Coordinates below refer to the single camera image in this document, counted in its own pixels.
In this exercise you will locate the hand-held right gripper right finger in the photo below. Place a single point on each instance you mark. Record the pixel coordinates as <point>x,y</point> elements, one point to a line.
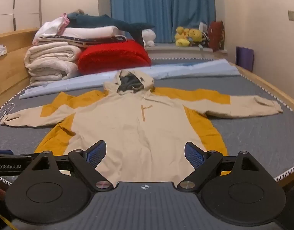
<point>194,156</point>

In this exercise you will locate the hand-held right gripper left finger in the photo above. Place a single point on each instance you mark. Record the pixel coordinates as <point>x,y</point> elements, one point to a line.
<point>96,153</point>

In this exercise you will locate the beige and yellow hoodie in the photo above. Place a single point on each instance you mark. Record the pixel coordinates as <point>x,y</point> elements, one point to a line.
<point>142,136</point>

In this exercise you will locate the grey mattress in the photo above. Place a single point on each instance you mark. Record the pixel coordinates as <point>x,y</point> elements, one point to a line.
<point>245,136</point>

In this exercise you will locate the light blue sheet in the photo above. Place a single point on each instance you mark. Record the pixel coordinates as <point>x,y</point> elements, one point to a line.
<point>185,70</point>

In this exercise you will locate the red fleece blanket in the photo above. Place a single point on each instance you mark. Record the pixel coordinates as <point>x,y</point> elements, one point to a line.
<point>113,57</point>

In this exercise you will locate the white folded duvet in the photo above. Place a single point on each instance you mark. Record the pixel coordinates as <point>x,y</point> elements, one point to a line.
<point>51,62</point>

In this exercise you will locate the grey window ledge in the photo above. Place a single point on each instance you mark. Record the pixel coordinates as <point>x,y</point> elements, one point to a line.
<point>168,49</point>

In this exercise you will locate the purple bag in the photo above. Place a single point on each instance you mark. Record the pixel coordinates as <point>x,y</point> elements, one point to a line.
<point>244,58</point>

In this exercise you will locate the dark patterned folded sheet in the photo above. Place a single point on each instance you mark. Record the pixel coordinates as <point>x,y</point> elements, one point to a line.
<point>89,41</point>

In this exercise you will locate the yellow plush toy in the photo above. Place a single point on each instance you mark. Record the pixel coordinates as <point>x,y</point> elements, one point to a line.
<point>196,36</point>
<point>182,43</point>
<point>182,32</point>

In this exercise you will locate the white folded pillow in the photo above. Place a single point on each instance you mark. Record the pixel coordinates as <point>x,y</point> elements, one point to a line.
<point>91,31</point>

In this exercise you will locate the white round plush toy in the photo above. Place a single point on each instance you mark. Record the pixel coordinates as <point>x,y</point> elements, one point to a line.
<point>148,35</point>

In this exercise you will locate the dark blue shark plush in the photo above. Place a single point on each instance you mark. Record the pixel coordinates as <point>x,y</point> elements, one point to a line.
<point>101,21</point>

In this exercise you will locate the pink and white cloth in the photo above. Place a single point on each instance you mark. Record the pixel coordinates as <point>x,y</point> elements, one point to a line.
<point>50,28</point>

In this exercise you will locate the blue curtain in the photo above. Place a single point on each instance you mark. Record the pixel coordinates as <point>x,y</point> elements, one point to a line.
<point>161,9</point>

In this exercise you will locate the white wardrobe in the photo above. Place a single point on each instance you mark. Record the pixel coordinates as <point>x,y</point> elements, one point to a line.
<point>17,4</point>

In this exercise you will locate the wooden bed frame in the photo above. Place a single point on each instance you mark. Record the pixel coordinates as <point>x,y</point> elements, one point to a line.
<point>8,76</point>

